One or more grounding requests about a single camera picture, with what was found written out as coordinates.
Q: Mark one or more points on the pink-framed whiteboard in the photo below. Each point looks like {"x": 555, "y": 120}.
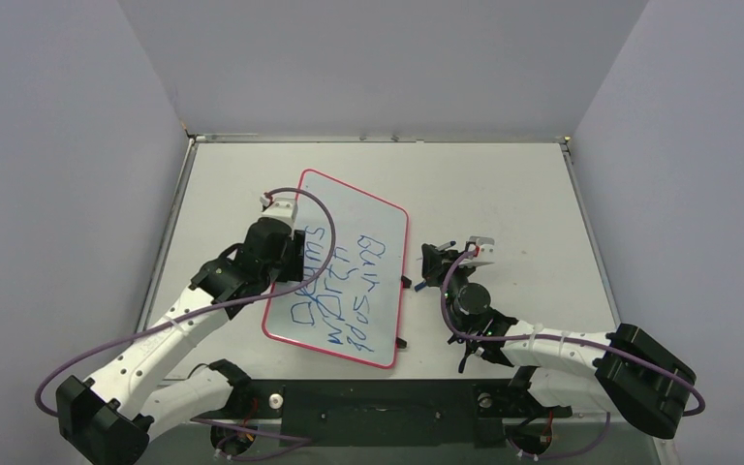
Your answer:
{"x": 354, "y": 255}

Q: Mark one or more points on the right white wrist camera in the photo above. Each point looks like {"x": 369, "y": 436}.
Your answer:
{"x": 481, "y": 251}

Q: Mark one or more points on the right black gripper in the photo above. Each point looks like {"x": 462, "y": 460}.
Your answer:
{"x": 440, "y": 264}

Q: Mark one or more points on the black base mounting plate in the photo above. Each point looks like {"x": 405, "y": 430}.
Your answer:
{"x": 394, "y": 413}

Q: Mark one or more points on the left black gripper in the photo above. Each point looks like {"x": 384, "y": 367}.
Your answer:
{"x": 294, "y": 250}

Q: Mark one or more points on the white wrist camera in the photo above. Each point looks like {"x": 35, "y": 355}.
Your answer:
{"x": 481, "y": 251}
{"x": 280, "y": 209}

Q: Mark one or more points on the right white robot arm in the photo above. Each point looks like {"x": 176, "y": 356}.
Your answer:
{"x": 624, "y": 371}

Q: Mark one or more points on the blue whiteboard marker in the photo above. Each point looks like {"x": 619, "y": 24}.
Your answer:
{"x": 434, "y": 262}

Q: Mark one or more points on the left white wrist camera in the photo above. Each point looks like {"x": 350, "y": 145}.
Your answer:
{"x": 280, "y": 209}

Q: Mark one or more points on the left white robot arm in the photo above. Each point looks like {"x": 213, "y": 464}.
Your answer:
{"x": 112, "y": 416}

